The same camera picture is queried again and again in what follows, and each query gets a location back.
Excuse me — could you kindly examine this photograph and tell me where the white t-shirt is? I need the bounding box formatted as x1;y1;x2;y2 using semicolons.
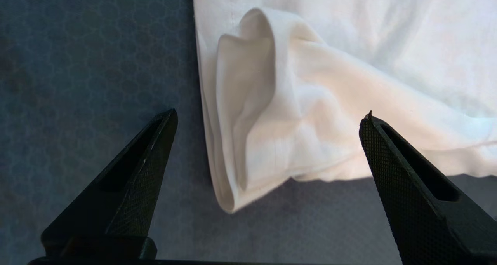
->
192;0;497;214

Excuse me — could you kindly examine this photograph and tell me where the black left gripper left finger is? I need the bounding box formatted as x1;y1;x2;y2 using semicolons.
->
41;108;178;258

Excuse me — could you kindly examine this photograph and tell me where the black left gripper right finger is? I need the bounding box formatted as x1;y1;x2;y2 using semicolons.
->
359;110;497;265

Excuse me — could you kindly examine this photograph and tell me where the blue patterned bed sheet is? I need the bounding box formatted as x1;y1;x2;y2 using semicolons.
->
0;0;497;265

